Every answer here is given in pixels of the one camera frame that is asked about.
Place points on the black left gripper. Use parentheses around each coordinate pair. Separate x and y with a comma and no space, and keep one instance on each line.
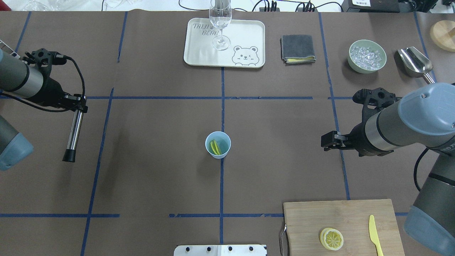
(51,92)

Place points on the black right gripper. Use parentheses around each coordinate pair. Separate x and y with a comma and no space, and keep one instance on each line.
(356,141)

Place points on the steel muddler black tip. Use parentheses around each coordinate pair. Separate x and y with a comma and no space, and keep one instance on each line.
(70,152)

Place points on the light blue plastic cup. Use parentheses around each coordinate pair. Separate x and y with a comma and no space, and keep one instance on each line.
(224,143)

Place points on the yellow lemon slice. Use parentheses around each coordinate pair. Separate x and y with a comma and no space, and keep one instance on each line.
(215,148)

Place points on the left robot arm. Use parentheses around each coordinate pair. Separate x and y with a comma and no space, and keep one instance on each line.
(26,83)

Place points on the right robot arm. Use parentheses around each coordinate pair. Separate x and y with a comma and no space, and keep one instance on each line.
(424,116)

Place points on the remaining lemon slices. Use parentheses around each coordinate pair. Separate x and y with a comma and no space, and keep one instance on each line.
(331,239)

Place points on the wooden cutting board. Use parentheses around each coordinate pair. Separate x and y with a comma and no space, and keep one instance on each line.
(305,221)

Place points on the green bowl of ice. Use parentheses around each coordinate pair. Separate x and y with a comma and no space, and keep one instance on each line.
(366,57)

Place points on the folded grey cloth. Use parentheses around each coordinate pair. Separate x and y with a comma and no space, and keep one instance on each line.
(297,49)

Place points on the yellow plastic knife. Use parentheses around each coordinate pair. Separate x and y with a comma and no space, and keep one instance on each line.
(373,235)

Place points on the metal ice scoop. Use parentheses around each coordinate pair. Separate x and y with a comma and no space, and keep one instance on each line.
(416,64)

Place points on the cream bear serving tray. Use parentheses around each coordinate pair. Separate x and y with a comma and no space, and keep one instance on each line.
(243,44)

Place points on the black power strip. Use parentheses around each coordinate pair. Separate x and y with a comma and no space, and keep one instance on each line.
(269,6)

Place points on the wooden mug tree stand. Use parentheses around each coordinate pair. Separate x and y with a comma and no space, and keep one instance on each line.
(442,34)

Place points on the clear wine glass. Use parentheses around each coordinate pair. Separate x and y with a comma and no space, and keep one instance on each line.
(220,15)

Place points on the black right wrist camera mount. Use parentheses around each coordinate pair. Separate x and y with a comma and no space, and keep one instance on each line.
(374,101)

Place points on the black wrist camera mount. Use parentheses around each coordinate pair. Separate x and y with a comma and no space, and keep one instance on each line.
(43,57)
(374,101)

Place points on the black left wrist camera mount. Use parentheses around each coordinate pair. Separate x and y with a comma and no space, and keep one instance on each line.
(43,57)

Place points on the white wire cup rack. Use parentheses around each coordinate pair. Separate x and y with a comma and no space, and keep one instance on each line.
(8,50)

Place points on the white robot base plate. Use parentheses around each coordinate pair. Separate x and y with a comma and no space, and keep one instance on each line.
(221,250)

